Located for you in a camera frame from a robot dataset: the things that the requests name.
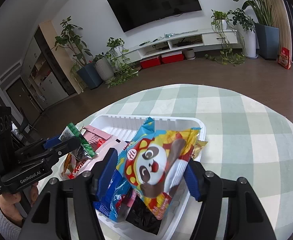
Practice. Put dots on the tall plant blue pot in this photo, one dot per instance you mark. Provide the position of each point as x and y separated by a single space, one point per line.
267 33

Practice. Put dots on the left red storage box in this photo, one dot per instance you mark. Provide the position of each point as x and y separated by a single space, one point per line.
150 62

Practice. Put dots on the right red storage box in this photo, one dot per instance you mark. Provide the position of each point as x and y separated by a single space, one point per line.
172 57

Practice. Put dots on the white tv cabinet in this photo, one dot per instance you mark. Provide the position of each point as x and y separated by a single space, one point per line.
203 39

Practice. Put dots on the blue panda snack bag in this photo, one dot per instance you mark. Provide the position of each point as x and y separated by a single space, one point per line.
154 162

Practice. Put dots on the wall mounted television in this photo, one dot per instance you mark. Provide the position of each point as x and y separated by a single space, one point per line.
134 13

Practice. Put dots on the right forearm grey sleeve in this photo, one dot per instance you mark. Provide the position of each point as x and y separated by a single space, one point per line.
8 229

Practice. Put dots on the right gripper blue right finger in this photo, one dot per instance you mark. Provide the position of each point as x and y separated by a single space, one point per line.
193 176

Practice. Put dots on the orange snack packet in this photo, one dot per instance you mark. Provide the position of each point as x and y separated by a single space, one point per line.
67 165

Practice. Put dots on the light pink translucent packet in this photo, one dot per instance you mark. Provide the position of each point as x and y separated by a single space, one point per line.
113 142

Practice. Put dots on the red storage box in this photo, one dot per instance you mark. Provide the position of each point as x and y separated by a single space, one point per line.
172 57
150 62

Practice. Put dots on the white plastic tray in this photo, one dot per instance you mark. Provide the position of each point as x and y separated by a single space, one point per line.
125 127

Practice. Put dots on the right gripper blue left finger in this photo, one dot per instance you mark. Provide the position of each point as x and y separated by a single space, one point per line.
104 172

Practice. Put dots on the blue snack packet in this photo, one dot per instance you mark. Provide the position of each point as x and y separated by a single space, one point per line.
111 202

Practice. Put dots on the black snack packet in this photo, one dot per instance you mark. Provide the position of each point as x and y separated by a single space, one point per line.
141 217

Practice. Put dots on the plant in white pot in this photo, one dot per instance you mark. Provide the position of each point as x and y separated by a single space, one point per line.
235 32

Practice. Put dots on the small white pot on floor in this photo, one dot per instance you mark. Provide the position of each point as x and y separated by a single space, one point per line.
189 54

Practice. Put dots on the red snack bag on floor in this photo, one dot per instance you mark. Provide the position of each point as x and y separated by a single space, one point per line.
284 58

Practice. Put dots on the left plant dark blue pot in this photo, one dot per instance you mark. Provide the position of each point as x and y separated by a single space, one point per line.
82 70

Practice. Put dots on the green checked tablecloth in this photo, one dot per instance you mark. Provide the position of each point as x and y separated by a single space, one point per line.
245 138

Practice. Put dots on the pink patterned snack packet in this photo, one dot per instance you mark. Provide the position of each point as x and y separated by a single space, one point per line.
127 201

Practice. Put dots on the left plant white ribbed pot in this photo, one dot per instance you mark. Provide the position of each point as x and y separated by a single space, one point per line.
120 63

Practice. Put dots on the gold red snack packet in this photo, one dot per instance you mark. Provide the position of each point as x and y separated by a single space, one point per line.
199 145

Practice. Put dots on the left hand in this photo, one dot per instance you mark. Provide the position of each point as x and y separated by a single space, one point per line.
8 201

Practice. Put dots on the green nut snack packet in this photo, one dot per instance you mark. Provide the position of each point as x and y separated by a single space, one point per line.
84 150

